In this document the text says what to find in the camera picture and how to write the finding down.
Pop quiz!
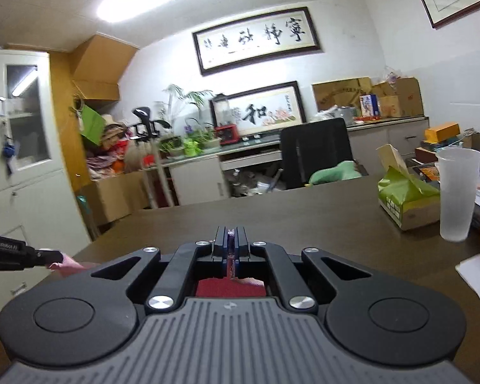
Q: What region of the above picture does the pink terry towel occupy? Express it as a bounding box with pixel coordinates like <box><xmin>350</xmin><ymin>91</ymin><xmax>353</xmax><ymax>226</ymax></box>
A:
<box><xmin>46</xmin><ymin>227</ymin><xmax>266</xmax><ymax>298</ymax></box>

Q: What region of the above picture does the white tall cupboard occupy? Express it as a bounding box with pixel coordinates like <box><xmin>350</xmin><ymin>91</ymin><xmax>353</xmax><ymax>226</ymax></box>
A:
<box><xmin>0</xmin><ymin>48</ymin><xmax>92</xmax><ymax>316</ymax></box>

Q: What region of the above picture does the cardboard box on floor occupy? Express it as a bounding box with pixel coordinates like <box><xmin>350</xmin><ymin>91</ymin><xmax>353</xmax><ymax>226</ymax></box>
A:
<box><xmin>82</xmin><ymin>172</ymin><xmax>150</xmax><ymax>225</ymax></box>

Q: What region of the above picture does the green cushion on chair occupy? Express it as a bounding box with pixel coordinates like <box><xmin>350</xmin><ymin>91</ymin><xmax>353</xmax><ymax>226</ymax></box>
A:
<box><xmin>308</xmin><ymin>160</ymin><xmax>362</xmax><ymax>186</ymax></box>

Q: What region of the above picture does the white low cabinet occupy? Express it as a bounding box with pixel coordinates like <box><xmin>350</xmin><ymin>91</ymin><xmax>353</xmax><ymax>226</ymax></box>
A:
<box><xmin>147</xmin><ymin>116</ymin><xmax>429</xmax><ymax>205</ymax></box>

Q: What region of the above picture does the green tissue box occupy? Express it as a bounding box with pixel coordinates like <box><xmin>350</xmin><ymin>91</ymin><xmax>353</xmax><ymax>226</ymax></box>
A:
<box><xmin>377</xmin><ymin>166</ymin><xmax>440</xmax><ymax>231</ymax></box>

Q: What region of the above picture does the black office chair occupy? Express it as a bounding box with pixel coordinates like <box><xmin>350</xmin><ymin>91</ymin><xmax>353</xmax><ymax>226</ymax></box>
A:
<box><xmin>280</xmin><ymin>118</ymin><xmax>354</xmax><ymax>190</ymax></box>

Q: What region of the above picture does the green paper bag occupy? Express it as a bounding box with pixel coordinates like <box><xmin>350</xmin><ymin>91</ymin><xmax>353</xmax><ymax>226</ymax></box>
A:
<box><xmin>80</xmin><ymin>105</ymin><xmax>106</xmax><ymax>146</ymax></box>

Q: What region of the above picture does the potted green plant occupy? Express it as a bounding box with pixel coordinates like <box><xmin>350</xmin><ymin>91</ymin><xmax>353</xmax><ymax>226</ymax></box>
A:
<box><xmin>157</xmin><ymin>84</ymin><xmax>216</xmax><ymax>158</ymax></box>

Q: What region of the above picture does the white garment steamer stand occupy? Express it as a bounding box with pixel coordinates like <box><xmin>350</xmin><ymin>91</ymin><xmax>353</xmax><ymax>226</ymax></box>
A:
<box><xmin>132</xmin><ymin>107</ymin><xmax>174</xmax><ymax>209</ymax></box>

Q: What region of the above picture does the red blender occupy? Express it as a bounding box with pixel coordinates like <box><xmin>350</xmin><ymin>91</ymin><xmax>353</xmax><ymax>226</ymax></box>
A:
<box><xmin>212</xmin><ymin>94</ymin><xmax>240</xmax><ymax>146</ymax></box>

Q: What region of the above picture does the framed lotus calligraphy picture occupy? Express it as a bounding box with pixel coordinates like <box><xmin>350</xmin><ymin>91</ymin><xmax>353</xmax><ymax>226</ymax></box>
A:
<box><xmin>210</xmin><ymin>82</ymin><xmax>307</xmax><ymax>137</ymax></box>

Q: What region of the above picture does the translucent plastic cup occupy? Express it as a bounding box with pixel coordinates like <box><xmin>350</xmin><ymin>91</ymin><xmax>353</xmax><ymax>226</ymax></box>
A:
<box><xmin>436</xmin><ymin>148</ymin><xmax>480</xmax><ymax>243</ymax></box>

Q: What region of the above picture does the flat leaning cardboard sheet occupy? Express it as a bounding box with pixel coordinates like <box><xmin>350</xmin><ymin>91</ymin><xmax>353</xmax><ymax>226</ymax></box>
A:
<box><xmin>311</xmin><ymin>77</ymin><xmax>372</xmax><ymax>115</ymax></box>

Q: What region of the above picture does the orange flat box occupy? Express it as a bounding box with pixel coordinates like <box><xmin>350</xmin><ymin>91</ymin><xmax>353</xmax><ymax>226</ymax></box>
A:
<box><xmin>424</xmin><ymin>122</ymin><xmax>460</xmax><ymax>144</ymax></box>

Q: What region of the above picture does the large cardboard box right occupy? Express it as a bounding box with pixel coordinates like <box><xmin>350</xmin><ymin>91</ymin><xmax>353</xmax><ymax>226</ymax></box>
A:
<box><xmin>370</xmin><ymin>75</ymin><xmax>425</xmax><ymax>119</ymax></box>

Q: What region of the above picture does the long framed calligraphy scroll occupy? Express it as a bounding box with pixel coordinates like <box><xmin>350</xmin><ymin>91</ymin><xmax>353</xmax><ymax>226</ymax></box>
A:
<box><xmin>192</xmin><ymin>7</ymin><xmax>322</xmax><ymax>76</ymax></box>

